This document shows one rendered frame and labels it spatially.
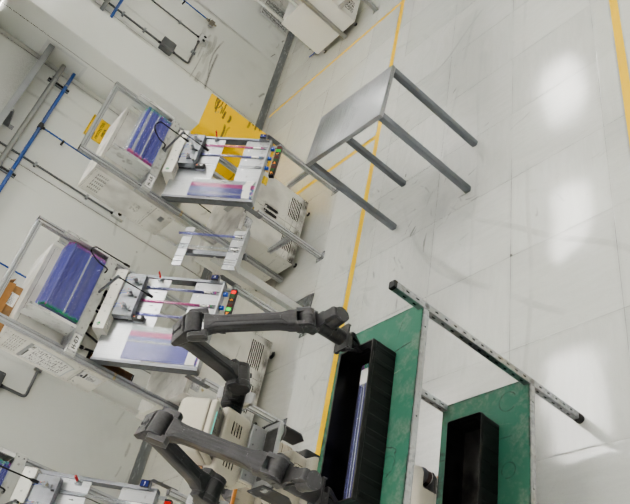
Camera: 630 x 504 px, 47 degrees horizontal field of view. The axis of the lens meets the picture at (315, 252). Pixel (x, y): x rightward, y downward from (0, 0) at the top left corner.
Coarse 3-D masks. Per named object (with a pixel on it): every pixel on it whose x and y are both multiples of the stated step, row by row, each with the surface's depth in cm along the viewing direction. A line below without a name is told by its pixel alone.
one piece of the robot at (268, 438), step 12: (252, 432) 272; (264, 432) 275; (276, 432) 270; (288, 432) 278; (252, 444) 269; (264, 444) 272; (276, 444) 265; (252, 480) 263; (252, 492) 262; (264, 492) 259; (276, 492) 259
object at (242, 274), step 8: (216, 264) 512; (232, 272) 516; (240, 272) 516; (248, 272) 521; (248, 280) 519; (256, 280) 523; (256, 288) 525; (264, 288) 525; (272, 288) 530; (272, 296) 529; (280, 296) 532; (312, 296) 539; (280, 304) 535; (288, 304) 534; (296, 304) 539; (304, 304) 542
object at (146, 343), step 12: (132, 336) 466; (144, 336) 466; (156, 336) 465; (168, 336) 464; (132, 348) 460; (144, 348) 459; (156, 348) 459; (168, 348) 458; (180, 348) 457; (144, 360) 454; (156, 360) 453; (168, 360) 452; (180, 360) 451; (192, 360) 450
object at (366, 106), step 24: (384, 72) 449; (360, 96) 459; (384, 96) 429; (336, 120) 469; (360, 120) 437; (384, 120) 423; (312, 144) 479; (336, 144) 448; (360, 144) 506; (408, 144) 434; (312, 168) 470; (384, 168) 514; (384, 216) 496
